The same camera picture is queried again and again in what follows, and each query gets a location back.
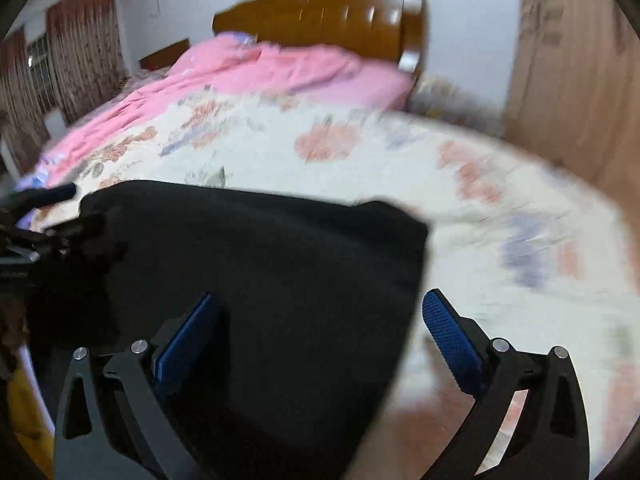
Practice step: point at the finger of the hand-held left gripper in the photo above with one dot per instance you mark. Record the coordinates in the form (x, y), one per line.
(82, 235)
(52, 193)

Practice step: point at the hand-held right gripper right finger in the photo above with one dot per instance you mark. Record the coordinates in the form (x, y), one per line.
(452, 342)

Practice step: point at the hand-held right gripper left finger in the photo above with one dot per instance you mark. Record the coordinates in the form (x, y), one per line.
(186, 342)

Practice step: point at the black pants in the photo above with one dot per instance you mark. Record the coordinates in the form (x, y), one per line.
(260, 280)

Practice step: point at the patterned red curtain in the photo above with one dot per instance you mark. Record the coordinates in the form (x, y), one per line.
(85, 45)
(20, 105)

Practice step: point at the floral bed sheet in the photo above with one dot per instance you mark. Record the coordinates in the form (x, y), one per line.
(500, 260)

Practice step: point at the window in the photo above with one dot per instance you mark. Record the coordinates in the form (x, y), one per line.
(41, 62)

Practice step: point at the pink quilt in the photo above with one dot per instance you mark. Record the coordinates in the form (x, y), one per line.
(280, 72)

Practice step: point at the wooden wardrobe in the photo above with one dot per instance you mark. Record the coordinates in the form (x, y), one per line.
(575, 70)

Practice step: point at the wooden headboard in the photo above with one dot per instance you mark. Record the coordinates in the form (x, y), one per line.
(325, 15)

